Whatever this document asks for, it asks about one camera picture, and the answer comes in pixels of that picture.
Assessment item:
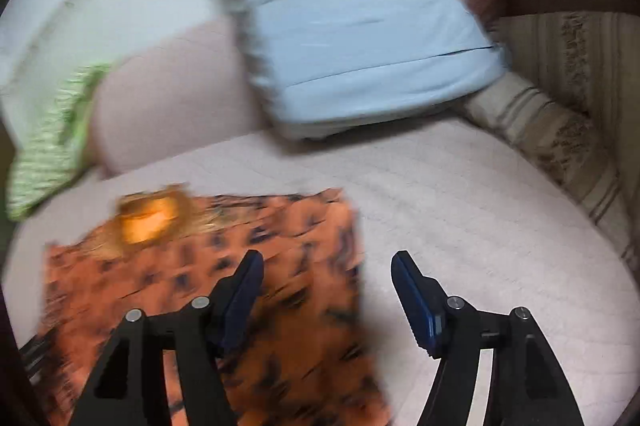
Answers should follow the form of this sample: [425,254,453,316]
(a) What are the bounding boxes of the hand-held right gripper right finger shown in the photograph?
[391,250,586,426]

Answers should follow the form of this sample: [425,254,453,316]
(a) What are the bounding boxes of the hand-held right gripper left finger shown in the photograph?
[67,250,265,426]

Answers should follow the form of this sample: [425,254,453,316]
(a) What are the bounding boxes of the orange floral cloth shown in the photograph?
[42,185,394,426]

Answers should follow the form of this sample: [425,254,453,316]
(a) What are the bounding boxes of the pink quilted bed cover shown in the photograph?
[2,106,632,426]

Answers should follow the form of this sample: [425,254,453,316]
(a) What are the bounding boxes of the pink bolster pillow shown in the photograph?
[89,14,267,179]

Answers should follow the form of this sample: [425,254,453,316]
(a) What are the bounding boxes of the beige striped cushion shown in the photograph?
[462,12,640,267]

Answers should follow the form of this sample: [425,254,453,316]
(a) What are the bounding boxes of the green patterned cushion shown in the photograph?
[7,62,114,223]

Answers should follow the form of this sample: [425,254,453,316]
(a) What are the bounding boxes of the light blue pillow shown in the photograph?
[209,0,507,143]

